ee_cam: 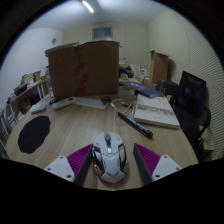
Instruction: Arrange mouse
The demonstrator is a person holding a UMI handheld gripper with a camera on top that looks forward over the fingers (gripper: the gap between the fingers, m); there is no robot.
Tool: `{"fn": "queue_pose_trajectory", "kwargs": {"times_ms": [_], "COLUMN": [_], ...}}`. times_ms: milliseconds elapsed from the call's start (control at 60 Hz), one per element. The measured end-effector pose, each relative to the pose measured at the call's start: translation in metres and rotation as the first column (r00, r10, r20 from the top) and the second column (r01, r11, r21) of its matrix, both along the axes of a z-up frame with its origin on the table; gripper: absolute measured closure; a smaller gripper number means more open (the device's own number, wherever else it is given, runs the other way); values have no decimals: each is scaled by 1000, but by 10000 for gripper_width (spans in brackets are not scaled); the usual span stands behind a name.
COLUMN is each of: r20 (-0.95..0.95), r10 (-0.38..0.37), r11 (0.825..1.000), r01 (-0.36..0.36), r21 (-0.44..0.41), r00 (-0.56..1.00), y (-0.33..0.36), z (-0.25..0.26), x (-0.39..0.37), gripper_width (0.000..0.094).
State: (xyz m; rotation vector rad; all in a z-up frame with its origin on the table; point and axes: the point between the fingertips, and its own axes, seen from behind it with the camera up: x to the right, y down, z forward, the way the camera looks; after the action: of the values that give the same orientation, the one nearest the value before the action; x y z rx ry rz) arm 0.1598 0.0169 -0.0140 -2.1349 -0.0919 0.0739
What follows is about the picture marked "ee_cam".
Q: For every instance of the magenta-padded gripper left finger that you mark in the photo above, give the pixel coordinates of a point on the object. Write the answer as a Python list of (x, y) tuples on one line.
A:
[(80, 160)]

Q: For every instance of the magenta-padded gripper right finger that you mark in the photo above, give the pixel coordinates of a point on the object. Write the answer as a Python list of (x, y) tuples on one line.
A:
[(148, 159)]

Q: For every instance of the white and silver computer mouse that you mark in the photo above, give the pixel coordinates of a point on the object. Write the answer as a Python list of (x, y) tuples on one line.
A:
[(109, 160)]

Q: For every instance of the dark cloud-shaped mouse pad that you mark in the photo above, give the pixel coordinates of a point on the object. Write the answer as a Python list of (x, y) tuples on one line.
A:
[(33, 134)]

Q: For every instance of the black marker pen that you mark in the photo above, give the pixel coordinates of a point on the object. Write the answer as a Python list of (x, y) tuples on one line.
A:
[(135, 124)]

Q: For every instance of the white hardcover book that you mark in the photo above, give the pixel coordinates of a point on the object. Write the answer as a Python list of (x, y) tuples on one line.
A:
[(155, 111)]

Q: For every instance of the black office chair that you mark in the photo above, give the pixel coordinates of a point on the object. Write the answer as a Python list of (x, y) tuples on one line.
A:
[(191, 126)]

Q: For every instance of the white paper sheet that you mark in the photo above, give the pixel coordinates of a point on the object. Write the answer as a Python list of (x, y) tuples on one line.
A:
[(90, 102)]

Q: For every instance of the small black gadget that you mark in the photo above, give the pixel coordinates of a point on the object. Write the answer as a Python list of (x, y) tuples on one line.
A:
[(106, 100)]

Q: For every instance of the flat white slim device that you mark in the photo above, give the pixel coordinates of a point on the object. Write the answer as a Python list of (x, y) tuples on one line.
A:
[(38, 107)]

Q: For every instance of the blue book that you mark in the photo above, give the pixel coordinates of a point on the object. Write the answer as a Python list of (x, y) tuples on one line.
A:
[(145, 89)]

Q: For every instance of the low bookshelf with books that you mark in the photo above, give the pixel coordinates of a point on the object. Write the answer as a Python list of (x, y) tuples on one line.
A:
[(4, 128)]

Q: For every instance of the wooden side desk with clutter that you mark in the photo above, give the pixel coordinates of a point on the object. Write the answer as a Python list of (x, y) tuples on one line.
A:
[(28, 88)]

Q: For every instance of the black bag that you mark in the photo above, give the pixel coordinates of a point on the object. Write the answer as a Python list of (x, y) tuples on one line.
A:
[(126, 71)]

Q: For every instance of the large brown cardboard box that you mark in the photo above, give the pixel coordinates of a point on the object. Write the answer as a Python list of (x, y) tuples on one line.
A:
[(86, 68)]

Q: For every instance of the small open cardboard box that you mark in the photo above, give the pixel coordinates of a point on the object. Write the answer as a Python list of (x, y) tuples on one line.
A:
[(158, 66)]

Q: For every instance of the ceiling tube light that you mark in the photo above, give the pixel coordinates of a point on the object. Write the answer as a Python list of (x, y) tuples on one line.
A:
[(88, 6)]

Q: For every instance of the round wall fixture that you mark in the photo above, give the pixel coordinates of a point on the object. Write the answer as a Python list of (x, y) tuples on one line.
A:
[(54, 40)]

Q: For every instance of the wall ventilation window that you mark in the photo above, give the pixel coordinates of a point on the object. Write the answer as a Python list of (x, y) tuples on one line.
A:
[(102, 33)]

